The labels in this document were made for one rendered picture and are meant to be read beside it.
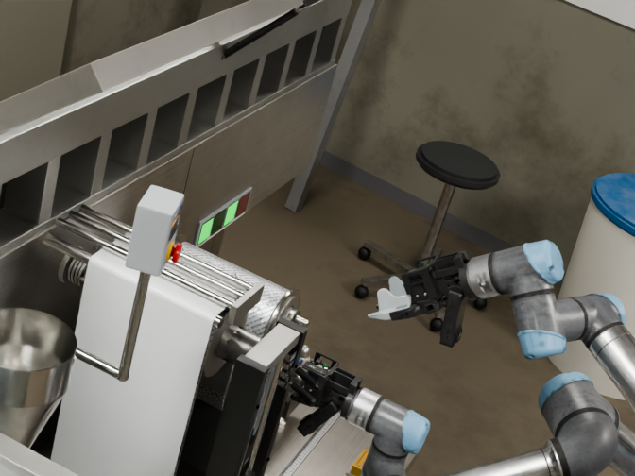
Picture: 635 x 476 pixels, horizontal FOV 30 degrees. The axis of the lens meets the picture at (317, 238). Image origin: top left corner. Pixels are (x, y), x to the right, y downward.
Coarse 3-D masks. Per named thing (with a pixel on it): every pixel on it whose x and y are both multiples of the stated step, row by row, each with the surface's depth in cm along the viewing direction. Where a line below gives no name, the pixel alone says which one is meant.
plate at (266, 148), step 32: (288, 96) 278; (320, 96) 301; (224, 128) 250; (256, 128) 268; (288, 128) 288; (192, 160) 241; (224, 160) 257; (256, 160) 276; (288, 160) 298; (128, 192) 219; (192, 192) 248; (224, 192) 266; (256, 192) 286; (128, 224) 225; (192, 224) 256; (0, 256) 187; (32, 256) 196; (0, 288) 190; (32, 288) 201; (64, 288) 212; (64, 320) 217
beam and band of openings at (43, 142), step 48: (336, 0) 282; (288, 48) 267; (336, 48) 298; (96, 96) 196; (144, 96) 210; (192, 96) 230; (240, 96) 259; (0, 144) 174; (48, 144) 186; (96, 144) 203; (144, 144) 219; (192, 144) 239; (0, 192) 179; (48, 192) 193; (96, 192) 209; (0, 240) 188
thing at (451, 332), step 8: (448, 296) 208; (456, 296) 207; (464, 296) 208; (448, 304) 208; (456, 304) 208; (464, 304) 211; (448, 312) 209; (456, 312) 208; (464, 312) 212; (448, 320) 210; (456, 320) 209; (448, 328) 210; (456, 328) 210; (440, 336) 213; (448, 336) 211; (456, 336) 211; (448, 344) 211
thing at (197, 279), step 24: (72, 216) 201; (96, 216) 203; (96, 240) 196; (120, 240) 198; (168, 264) 196; (192, 264) 199; (192, 288) 191; (216, 288) 194; (240, 288) 198; (240, 312) 190
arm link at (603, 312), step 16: (592, 304) 204; (608, 304) 206; (592, 320) 203; (608, 320) 203; (624, 320) 208; (592, 336) 203; (608, 336) 201; (624, 336) 201; (592, 352) 204; (608, 352) 200; (624, 352) 199; (608, 368) 201; (624, 368) 198; (624, 384) 198
